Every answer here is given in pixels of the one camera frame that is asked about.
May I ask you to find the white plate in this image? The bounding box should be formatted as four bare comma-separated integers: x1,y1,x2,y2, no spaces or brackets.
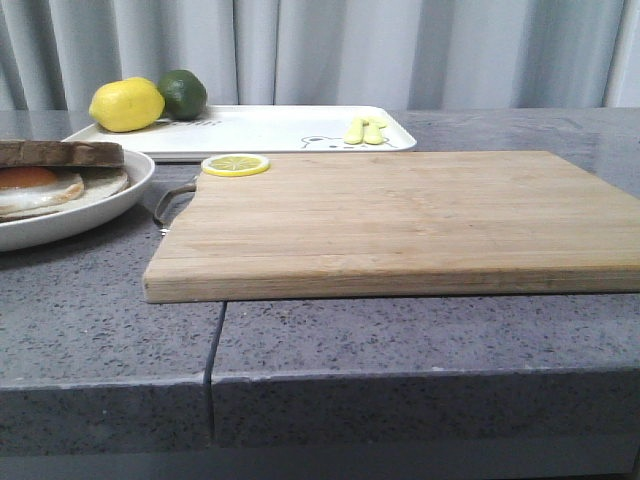
1,151,155,252

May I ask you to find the wooden cutting board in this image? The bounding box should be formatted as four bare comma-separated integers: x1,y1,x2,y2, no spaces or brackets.
143,151,639,303

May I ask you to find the lemon slice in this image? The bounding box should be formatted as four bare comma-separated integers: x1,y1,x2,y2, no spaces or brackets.
201,153,271,177

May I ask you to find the white bear tray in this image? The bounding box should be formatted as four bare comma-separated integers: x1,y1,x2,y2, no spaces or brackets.
67,105,417,163

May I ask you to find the grey curtain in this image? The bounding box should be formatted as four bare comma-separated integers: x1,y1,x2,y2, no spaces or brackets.
1,1,639,111

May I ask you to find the fried egg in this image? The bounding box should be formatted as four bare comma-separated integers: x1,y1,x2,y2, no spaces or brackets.
1,167,84,215

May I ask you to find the yellow lemon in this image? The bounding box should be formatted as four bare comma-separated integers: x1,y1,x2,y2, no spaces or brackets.
89,77,165,133

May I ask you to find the green lime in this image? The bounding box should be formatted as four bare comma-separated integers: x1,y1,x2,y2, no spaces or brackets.
158,69,208,121

